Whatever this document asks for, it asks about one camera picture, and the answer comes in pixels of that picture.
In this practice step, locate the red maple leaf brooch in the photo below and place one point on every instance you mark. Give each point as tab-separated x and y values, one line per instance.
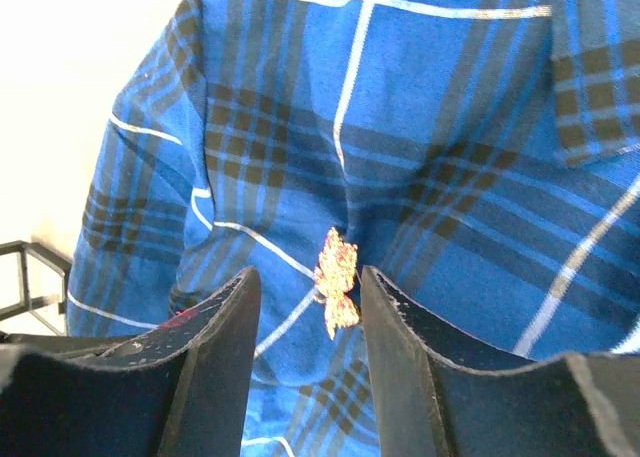
334	278

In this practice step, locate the small black open box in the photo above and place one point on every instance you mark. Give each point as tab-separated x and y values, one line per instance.
34	285

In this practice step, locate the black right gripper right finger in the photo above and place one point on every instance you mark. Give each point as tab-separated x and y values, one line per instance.
438	391

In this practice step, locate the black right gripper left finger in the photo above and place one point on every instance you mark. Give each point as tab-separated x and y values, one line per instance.
180	389

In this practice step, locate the blue plaid button shirt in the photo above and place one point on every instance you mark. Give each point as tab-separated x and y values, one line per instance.
483	154

